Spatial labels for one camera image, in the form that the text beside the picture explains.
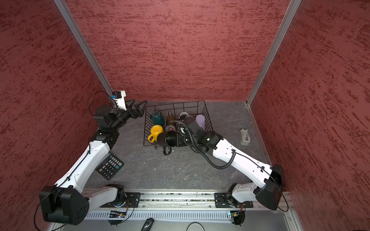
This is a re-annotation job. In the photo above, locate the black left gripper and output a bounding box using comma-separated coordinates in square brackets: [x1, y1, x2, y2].
[110, 97, 148, 130]

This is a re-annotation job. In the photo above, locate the black mug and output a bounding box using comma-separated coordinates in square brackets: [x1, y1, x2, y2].
[157, 131, 178, 156]

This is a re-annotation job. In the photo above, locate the lilac plastic cup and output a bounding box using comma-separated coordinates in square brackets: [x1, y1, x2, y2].
[196, 114, 206, 131]

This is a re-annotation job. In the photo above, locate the white mug grey handle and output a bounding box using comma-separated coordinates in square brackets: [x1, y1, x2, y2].
[179, 112, 193, 121]

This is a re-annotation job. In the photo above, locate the olive glass cup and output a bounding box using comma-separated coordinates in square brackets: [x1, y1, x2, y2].
[166, 115, 177, 126]

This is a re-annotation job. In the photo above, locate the teal green cup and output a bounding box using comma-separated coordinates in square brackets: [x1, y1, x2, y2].
[151, 111, 165, 127]

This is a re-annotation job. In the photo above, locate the black wire dish rack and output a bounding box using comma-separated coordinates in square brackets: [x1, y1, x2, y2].
[143, 100, 214, 147]

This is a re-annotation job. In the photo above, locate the yellow mug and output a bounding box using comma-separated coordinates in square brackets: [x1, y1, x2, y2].
[148, 125, 164, 143]

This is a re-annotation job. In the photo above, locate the clear glass cup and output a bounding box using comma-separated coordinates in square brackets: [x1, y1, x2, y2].
[165, 125, 176, 131]

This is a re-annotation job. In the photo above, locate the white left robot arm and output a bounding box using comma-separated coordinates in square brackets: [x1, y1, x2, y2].
[37, 99, 147, 225]

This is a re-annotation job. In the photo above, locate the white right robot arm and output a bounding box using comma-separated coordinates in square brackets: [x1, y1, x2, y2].
[174, 117, 285, 210]

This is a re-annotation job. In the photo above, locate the white plastic tool with red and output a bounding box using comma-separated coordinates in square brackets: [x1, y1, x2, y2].
[240, 129, 251, 146]

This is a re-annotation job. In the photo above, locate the black calculator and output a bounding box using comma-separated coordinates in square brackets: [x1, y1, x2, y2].
[95, 152, 124, 181]

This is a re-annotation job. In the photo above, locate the grey round object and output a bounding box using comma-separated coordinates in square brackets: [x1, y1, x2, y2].
[186, 222, 205, 231]

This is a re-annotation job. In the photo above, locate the black remote handset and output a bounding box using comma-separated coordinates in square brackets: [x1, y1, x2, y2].
[141, 218, 154, 231]

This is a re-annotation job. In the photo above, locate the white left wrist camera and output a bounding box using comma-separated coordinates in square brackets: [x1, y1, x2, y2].
[111, 90, 127, 111]

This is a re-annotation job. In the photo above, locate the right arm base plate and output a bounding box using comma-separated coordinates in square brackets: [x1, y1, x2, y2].
[214, 193, 253, 209]

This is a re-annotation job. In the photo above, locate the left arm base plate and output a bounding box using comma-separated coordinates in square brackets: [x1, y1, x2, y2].
[101, 192, 141, 208]

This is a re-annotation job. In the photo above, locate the aluminium corner post left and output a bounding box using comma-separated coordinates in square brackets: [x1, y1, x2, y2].
[54, 0, 113, 94]

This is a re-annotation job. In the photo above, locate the aluminium corner post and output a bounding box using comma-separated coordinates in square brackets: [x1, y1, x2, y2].
[54, 0, 113, 94]
[246, 0, 302, 107]

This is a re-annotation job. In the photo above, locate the aluminium corner post right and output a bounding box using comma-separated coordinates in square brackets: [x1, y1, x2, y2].
[246, 0, 302, 107]

